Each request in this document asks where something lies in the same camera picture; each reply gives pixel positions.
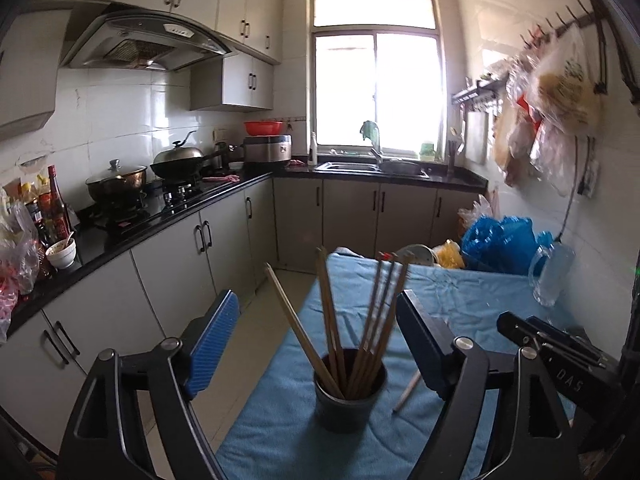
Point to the dark utensil holder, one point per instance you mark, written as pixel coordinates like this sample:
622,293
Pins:
451,157

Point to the wall hook rail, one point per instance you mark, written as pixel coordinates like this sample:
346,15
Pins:
565,25

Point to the cream upper wall cabinets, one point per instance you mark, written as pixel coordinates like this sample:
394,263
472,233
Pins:
230,0

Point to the red packet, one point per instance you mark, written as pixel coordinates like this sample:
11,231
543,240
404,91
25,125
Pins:
387,256

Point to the black kitchen countertop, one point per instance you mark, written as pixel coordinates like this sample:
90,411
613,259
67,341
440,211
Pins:
125,230

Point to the cream lower kitchen cabinets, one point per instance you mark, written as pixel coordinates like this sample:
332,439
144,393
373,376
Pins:
350,220

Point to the white bottle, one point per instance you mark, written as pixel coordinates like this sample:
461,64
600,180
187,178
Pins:
313,152

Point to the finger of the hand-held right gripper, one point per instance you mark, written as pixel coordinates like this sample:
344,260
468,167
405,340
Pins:
555,337

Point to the black wok with steel lid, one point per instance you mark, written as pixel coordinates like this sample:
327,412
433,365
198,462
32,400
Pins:
177,160

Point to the white footed bowl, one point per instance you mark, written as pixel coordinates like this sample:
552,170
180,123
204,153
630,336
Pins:
62,257

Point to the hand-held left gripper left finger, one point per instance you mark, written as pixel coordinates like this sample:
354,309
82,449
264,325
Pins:
215,340

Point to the green jar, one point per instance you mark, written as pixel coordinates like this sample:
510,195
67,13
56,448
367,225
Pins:
427,152

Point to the metal wall rack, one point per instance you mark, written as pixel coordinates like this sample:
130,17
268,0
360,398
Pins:
480,91

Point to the small cream wall cabinet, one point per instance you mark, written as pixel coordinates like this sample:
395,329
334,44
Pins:
240,82

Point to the blue plastic bag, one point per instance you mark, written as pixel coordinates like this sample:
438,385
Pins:
500,242

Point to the black chopstick holder cup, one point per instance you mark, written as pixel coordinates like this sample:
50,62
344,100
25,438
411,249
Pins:
350,410

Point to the white plastic bag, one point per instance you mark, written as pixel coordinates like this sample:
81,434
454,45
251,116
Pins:
475,212

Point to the steel range hood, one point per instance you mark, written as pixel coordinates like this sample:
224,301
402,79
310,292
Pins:
150,35

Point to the brown wooden chopstick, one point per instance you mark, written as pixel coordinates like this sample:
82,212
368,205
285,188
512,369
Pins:
407,391
299,320

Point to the bunch of wooden chopsticks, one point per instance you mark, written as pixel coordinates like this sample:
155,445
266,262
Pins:
330,310

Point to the steel pot with glass lid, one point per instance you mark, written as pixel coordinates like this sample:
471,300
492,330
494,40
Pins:
115,185

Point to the black gas stove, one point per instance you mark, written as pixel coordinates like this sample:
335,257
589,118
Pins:
185,192

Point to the green cloth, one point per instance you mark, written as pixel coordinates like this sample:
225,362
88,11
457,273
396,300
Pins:
369,131

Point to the yellow plastic bag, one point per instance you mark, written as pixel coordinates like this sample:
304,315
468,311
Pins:
450,255

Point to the hanging plastic bags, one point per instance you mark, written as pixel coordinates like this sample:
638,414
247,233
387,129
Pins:
560,90

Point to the clear plastic bags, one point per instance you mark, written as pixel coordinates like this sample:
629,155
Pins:
17,260

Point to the cluster of sauce bottles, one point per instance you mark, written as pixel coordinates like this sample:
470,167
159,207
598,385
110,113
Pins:
55,205

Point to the kitchen window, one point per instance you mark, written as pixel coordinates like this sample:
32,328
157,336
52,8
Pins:
375,85

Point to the pink cloth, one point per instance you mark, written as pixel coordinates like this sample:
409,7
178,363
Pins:
222,178

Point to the steel faucet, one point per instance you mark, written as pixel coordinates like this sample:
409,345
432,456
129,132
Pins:
376,152

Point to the white perforated steamer plate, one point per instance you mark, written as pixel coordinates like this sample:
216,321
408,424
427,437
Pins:
420,255

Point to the pale cutting board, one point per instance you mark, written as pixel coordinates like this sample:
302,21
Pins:
476,137

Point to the steel kitchen sink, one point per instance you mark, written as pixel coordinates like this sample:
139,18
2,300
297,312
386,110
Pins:
350,167

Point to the steel rice cooker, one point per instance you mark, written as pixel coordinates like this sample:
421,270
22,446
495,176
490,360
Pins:
270,151

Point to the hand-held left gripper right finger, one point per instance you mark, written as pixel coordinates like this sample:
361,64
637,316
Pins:
420,340

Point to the blue towel cloth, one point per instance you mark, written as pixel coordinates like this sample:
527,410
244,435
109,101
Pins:
280,425

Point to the red plastic basin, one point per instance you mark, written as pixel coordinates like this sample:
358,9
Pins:
262,128

